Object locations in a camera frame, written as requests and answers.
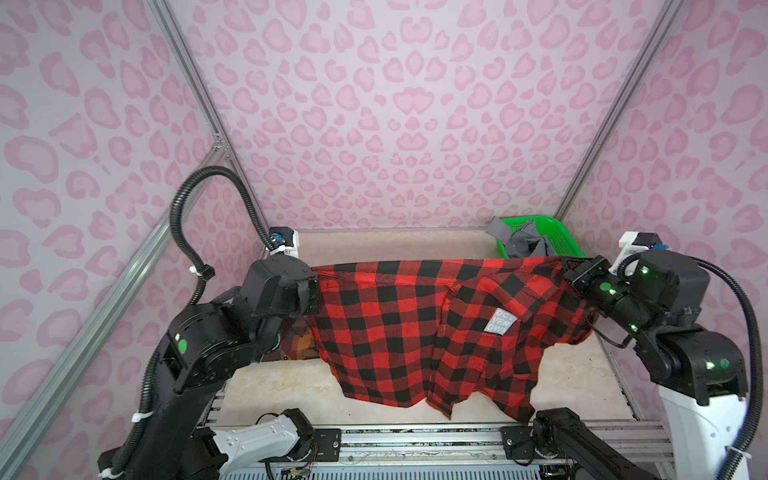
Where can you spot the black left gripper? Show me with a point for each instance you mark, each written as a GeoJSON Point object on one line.
{"type": "Point", "coordinates": [315, 304]}

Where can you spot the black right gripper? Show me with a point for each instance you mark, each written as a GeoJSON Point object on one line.
{"type": "Point", "coordinates": [578, 278]}

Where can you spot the green plastic basket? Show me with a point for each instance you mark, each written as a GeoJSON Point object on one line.
{"type": "Point", "coordinates": [553, 230]}

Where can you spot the red black plaid shirt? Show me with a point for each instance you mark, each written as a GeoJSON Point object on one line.
{"type": "Point", "coordinates": [399, 333]}

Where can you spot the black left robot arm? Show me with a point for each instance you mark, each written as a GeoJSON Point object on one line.
{"type": "Point", "coordinates": [204, 346]}

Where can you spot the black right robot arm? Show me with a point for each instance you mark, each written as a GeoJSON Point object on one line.
{"type": "Point", "coordinates": [711, 392]}

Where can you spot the folded brown plaid shirt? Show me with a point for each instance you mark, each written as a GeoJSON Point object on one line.
{"type": "Point", "coordinates": [297, 342]}

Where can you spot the grey shirt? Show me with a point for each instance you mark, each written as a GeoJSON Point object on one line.
{"type": "Point", "coordinates": [520, 240]}

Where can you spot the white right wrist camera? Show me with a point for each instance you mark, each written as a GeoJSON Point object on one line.
{"type": "Point", "coordinates": [632, 242]}

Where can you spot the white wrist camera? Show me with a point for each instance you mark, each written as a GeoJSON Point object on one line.
{"type": "Point", "coordinates": [632, 242]}
{"type": "Point", "coordinates": [284, 240]}

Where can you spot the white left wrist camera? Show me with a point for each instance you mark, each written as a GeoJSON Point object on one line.
{"type": "Point", "coordinates": [284, 240]}

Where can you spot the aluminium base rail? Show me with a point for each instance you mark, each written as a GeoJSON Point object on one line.
{"type": "Point", "coordinates": [357, 440]}

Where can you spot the right corner aluminium post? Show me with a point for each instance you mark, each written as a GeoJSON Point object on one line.
{"type": "Point", "coordinates": [662, 28]}

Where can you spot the corner aluminium post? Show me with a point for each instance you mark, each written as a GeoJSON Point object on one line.
{"type": "Point", "coordinates": [180, 51]}
{"type": "Point", "coordinates": [662, 28]}

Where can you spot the left corner aluminium post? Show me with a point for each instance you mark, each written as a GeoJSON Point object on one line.
{"type": "Point", "coordinates": [180, 51]}

